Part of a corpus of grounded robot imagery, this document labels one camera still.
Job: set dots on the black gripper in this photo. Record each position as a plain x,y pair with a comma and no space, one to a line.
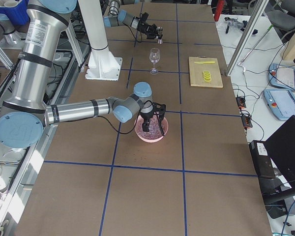
146,115
146,27

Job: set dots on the steel jigger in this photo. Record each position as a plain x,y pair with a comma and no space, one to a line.
159,34

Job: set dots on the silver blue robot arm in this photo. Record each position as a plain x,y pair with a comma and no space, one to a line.
117,17
28,110

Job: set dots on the clear ice cubes pile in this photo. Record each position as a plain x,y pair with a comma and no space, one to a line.
154,132

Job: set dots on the clear wine glass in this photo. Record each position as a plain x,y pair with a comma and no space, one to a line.
154,57

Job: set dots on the pink bowl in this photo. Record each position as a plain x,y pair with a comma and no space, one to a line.
139,123

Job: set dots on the yellow plastic knife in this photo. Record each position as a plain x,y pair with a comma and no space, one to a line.
205,62

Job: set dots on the wooden cutting board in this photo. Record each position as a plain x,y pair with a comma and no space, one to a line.
196,77

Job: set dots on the lemon slice stack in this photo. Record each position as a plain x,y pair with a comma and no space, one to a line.
206,76

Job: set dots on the red cylinder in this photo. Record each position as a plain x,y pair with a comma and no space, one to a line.
218,10

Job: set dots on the blue teach pendant near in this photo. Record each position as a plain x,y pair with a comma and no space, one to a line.
281,101

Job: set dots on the blue teach pendant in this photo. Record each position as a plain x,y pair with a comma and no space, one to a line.
281,101
282,76

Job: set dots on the black laptop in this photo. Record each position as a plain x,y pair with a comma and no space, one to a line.
279,148

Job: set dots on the blue teach pendant far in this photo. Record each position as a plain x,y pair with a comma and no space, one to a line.
282,76

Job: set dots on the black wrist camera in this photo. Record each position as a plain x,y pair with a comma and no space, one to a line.
144,17

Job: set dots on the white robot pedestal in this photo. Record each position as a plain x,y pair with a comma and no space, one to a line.
102,64

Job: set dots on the aluminium frame post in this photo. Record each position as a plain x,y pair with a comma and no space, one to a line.
258,10

